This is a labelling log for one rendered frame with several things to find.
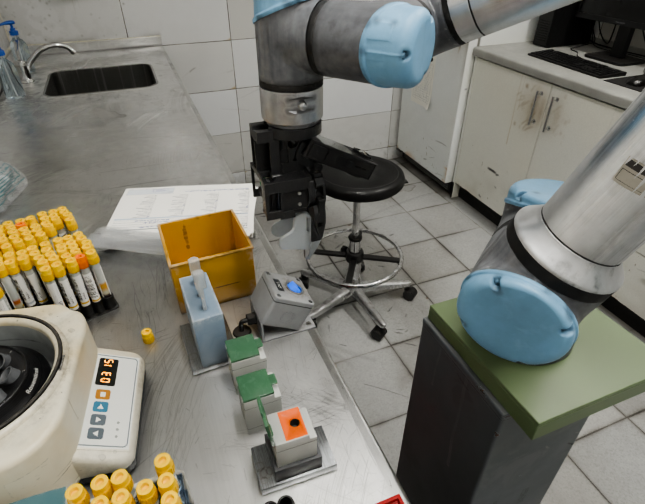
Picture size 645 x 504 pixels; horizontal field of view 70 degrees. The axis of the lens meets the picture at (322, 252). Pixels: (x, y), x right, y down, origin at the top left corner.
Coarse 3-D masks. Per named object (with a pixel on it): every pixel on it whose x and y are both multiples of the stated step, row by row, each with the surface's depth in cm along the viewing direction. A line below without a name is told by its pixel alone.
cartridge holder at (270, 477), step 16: (320, 432) 57; (256, 448) 55; (320, 448) 55; (256, 464) 53; (272, 464) 51; (288, 464) 51; (304, 464) 52; (320, 464) 53; (336, 464) 53; (272, 480) 52; (288, 480) 52; (304, 480) 53
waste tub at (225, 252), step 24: (216, 216) 83; (168, 240) 82; (192, 240) 84; (216, 240) 86; (240, 240) 81; (168, 264) 70; (216, 264) 73; (240, 264) 75; (216, 288) 76; (240, 288) 78
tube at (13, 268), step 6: (6, 264) 68; (12, 264) 69; (12, 270) 69; (18, 270) 70; (12, 276) 70; (18, 276) 70; (18, 282) 70; (24, 282) 71; (18, 288) 71; (24, 288) 71; (24, 294) 72; (30, 294) 73; (24, 300) 73; (30, 300) 73; (30, 306) 73
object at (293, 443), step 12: (276, 420) 51; (288, 420) 51; (300, 420) 51; (276, 432) 50; (288, 432) 50; (300, 432) 50; (312, 432) 50; (276, 444) 49; (288, 444) 49; (300, 444) 50; (312, 444) 51; (276, 456) 50; (288, 456) 50; (300, 456) 51
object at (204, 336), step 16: (192, 288) 66; (208, 288) 66; (192, 304) 63; (208, 304) 63; (192, 320) 60; (208, 320) 61; (224, 320) 73; (192, 336) 70; (208, 336) 63; (224, 336) 64; (192, 352) 68; (208, 352) 64; (224, 352) 65; (192, 368) 65; (208, 368) 66
